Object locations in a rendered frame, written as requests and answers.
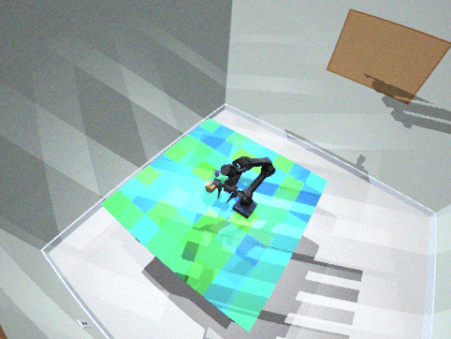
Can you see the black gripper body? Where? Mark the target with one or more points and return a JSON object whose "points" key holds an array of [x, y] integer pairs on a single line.
{"points": [[218, 183]]}

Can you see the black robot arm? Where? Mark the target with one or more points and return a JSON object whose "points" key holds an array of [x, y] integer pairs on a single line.
{"points": [[235, 171]]}

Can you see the tan square block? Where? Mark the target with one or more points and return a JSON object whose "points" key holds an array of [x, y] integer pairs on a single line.
{"points": [[210, 187]]}

